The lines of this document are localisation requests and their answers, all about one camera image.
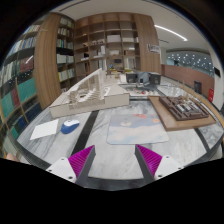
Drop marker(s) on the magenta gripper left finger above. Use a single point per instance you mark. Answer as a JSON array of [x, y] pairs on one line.
[[75, 168]]

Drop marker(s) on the grey building model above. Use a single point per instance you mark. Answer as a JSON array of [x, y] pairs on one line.
[[143, 77]]

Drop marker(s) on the white wall poster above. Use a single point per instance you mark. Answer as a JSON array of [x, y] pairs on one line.
[[153, 48]]

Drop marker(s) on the pastel printed mouse pad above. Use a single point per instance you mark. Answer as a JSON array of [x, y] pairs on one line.
[[131, 129]]

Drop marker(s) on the wooden bookshelf wall unit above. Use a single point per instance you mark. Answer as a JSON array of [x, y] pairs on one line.
[[67, 51]]

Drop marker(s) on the white sheet of paper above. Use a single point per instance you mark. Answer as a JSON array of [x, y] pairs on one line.
[[45, 129]]

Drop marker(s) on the white architectural model on base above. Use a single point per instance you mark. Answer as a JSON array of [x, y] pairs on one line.
[[97, 91]]

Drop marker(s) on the glass-front bookcase with books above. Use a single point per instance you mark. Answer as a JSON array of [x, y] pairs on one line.
[[18, 97]]

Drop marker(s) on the brown architectural model on board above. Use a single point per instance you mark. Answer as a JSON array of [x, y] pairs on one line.
[[176, 113]]

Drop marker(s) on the ceiling strip light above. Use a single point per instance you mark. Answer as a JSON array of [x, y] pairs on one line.
[[172, 32]]

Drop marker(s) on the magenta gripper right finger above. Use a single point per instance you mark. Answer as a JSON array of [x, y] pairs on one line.
[[154, 166]]

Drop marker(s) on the blue and white computer mouse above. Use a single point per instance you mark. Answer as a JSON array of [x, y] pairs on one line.
[[69, 126]]

